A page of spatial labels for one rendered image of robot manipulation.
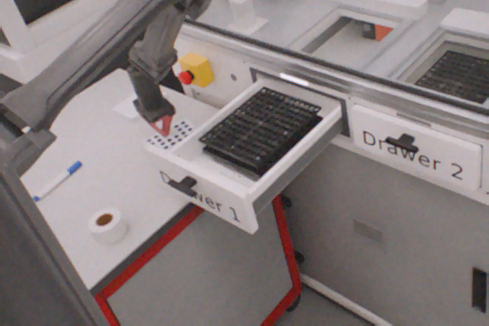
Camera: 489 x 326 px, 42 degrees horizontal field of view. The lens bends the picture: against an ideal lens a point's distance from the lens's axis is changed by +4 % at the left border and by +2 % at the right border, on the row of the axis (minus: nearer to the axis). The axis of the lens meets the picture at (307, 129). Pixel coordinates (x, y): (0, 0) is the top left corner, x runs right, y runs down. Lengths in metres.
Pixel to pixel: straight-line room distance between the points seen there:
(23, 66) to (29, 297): 1.53
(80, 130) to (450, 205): 0.99
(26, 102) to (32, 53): 1.02
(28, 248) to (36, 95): 0.53
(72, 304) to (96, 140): 1.30
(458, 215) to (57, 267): 1.07
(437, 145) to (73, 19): 1.18
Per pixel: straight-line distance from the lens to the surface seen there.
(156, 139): 1.58
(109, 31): 0.93
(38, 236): 0.41
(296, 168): 1.30
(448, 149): 1.23
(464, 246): 1.46
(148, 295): 1.52
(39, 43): 1.94
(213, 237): 1.58
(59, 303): 0.44
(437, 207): 1.41
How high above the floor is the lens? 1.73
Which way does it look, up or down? 39 degrees down
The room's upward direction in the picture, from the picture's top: 11 degrees counter-clockwise
